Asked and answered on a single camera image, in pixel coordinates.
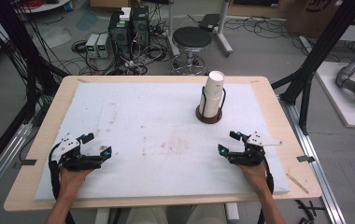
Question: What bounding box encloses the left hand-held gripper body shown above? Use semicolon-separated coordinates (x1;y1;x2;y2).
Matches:
51;133;104;172

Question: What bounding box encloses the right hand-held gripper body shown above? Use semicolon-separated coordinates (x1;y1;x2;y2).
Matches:
227;131;283;167

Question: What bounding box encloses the brown cup holder black wire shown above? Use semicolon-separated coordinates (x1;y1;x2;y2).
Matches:
195;87;227;125

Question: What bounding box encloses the stack of white paper cups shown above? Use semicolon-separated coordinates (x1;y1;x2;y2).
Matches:
198;70;226;119

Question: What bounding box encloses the person's right hand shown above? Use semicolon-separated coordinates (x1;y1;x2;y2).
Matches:
237;161;269;192

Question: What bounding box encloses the person's left hand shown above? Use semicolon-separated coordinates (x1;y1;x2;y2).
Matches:
58;168;94;195

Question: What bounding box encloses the wooden table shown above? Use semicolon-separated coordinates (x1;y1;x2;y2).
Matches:
3;75;323;213

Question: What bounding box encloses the white foam mat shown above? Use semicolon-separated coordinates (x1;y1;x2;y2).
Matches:
34;81;291;201

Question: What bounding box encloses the thin wooden stick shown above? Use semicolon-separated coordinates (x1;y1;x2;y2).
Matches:
285;173;310;195

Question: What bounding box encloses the grey power supply unit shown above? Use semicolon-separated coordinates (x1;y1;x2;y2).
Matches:
96;33;112;60
85;33;101;59

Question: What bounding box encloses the white platform board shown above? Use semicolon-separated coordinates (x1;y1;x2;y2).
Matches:
315;61;355;129

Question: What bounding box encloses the black round stool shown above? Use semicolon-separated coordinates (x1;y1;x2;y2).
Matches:
170;26;213;76

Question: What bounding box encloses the black computer tower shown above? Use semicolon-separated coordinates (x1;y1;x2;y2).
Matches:
107;11;134;60
131;5;151;49

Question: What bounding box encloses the brown cardboard box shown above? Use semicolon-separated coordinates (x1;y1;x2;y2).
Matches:
285;0;355;39

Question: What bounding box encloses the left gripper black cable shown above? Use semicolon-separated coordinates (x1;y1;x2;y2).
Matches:
48;143;77;224

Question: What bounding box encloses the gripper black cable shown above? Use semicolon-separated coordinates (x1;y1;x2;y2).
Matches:
258;157;276;224
48;143;77;224

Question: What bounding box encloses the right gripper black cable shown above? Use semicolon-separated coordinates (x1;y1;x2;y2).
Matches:
258;157;276;224

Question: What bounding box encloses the black frame pole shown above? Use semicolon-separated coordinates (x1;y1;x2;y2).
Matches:
271;0;355;135
0;0;71;185

